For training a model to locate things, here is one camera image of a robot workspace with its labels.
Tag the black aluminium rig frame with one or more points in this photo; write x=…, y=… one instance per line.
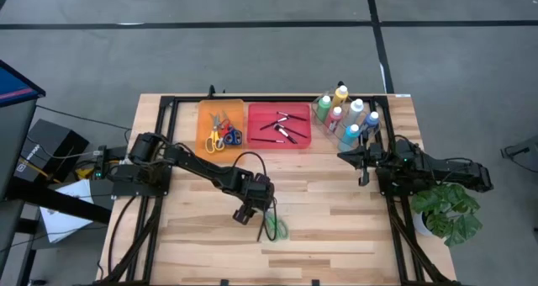
x=294, y=98

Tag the clear plastic container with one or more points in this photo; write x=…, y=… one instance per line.
x=332, y=136

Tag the red paint bottle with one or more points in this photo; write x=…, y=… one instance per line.
x=333, y=120

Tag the black equipment box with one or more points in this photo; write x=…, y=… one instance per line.
x=54, y=141

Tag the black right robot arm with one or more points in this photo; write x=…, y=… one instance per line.
x=433, y=168

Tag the white paper sheet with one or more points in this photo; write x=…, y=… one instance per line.
x=63, y=227

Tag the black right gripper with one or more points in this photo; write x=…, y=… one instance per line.
x=370, y=155

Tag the green paint bottle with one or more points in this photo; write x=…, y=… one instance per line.
x=323, y=110

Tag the black marker pen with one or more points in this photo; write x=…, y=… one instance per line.
x=273, y=123

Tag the yellow paint bottle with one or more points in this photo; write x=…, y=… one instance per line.
x=338, y=96

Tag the white paint bottle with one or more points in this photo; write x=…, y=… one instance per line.
x=353, y=113

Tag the teal paint bottle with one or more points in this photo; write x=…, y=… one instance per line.
x=349, y=136

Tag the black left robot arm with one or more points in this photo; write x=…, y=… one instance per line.
x=189, y=164

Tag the thin black paintbrush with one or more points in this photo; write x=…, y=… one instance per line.
x=298, y=132
x=267, y=141
x=292, y=116

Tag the dark blue paint bottle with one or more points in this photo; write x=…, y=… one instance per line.
x=370, y=122

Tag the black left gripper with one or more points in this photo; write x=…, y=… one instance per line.
x=256, y=193

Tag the pink-red translucent plastic tray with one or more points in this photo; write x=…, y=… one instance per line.
x=265, y=111

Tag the green potted plant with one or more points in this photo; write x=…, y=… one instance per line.
x=445, y=212

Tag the blue screen monitor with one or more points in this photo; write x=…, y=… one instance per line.
x=17, y=88

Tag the orange translucent plastic tray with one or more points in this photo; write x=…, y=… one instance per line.
x=218, y=151

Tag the grey stand leg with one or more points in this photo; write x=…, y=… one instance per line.
x=525, y=147

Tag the black stand beam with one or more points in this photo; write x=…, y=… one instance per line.
x=50, y=199

